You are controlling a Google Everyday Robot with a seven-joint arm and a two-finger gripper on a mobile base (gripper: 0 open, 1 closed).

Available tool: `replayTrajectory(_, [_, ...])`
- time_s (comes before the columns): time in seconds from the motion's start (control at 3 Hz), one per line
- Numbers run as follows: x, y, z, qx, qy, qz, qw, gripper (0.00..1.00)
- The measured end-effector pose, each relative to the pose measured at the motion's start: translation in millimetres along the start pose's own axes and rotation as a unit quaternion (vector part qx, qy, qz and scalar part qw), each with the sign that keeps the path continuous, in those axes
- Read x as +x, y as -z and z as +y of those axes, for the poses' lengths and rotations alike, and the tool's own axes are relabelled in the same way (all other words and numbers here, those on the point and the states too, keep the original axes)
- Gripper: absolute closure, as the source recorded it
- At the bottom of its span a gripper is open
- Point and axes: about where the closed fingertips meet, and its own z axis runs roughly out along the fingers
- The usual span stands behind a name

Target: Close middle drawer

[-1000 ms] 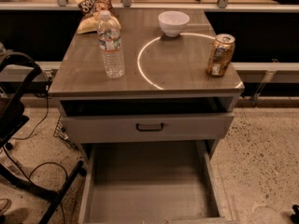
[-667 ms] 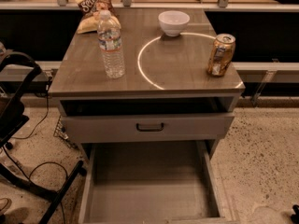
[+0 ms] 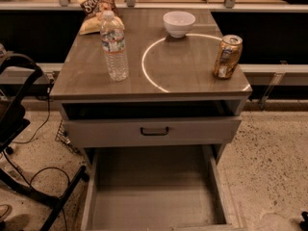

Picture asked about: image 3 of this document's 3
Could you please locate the grey drawer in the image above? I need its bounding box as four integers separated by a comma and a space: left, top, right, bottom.
64, 116, 241, 148
81, 145, 246, 231

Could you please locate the grey wooden drawer cabinet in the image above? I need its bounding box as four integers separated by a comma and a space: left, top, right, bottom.
49, 7, 253, 166

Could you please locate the grey top drawer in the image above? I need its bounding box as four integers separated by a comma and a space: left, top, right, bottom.
64, 116, 241, 148

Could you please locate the white ceramic bowl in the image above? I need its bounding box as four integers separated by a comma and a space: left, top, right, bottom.
163, 11, 195, 38

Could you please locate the clear plastic water bottle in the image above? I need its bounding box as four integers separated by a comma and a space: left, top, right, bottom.
100, 11, 129, 81

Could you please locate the gold soda can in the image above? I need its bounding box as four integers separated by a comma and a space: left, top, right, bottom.
214, 35, 243, 79

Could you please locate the brown chip bag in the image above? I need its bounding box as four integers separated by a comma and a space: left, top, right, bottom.
77, 0, 124, 35

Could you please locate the black object floor corner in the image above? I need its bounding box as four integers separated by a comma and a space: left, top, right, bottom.
299, 212, 308, 231

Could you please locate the black floor cable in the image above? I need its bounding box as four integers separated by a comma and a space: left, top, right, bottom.
2, 93, 71, 231

